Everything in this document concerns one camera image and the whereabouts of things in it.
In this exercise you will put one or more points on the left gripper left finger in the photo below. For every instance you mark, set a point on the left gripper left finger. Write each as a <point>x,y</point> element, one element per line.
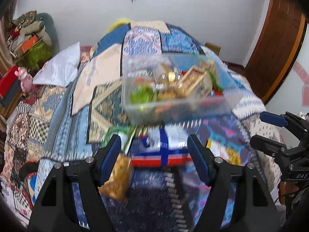
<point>55,208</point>

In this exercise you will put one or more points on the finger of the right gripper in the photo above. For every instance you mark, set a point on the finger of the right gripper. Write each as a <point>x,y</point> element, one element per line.
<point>267,146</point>
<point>273,119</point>

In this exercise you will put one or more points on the orange fried cracker snack bag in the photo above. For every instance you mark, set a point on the orange fried cracker snack bag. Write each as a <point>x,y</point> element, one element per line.
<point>120,179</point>

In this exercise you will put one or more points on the green edged pastry bag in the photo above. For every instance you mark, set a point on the green edged pastry bag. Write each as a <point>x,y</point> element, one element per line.
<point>210,68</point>

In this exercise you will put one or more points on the sandwich biscuit pack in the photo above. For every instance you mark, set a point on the sandwich biscuit pack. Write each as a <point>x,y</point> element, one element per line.
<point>196,83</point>

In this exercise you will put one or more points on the green small snack packet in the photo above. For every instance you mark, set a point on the green small snack packet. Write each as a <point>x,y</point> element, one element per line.
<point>126,133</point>

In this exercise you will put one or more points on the blue white red snack bag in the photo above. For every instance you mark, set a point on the blue white red snack bag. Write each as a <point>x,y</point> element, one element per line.
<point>159,147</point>

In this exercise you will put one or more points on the clear plastic storage bin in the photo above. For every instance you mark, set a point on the clear plastic storage bin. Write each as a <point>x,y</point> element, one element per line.
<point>162,73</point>

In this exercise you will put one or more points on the green kiwi snack pack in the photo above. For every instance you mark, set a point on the green kiwi snack pack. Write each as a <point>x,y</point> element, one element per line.
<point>141,93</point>

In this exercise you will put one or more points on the red instant noodle snack bag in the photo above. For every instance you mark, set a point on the red instant noodle snack bag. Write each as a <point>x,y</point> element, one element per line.
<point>216,96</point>

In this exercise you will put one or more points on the cardboard box on floor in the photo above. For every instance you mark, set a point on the cardboard box on floor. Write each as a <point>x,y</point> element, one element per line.
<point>216,49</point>

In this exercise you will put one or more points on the wooden door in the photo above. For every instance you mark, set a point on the wooden door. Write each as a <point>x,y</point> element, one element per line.
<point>277,47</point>

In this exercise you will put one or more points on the grey box under red box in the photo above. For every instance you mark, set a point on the grey box under red box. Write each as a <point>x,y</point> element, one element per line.
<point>12,92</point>

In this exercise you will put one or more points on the pink rabbit toy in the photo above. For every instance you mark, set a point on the pink rabbit toy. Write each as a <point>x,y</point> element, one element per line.
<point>25,79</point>

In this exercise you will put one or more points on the white pillow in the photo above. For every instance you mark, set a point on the white pillow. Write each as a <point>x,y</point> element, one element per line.
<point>61,70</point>

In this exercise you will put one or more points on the green box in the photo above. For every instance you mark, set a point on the green box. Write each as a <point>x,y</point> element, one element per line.
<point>34,59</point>

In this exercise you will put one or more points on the orange box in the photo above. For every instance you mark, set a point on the orange box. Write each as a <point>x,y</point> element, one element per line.
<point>26,45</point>

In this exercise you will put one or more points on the pile of clothes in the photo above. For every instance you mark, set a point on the pile of clothes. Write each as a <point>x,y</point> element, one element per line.
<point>21,29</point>

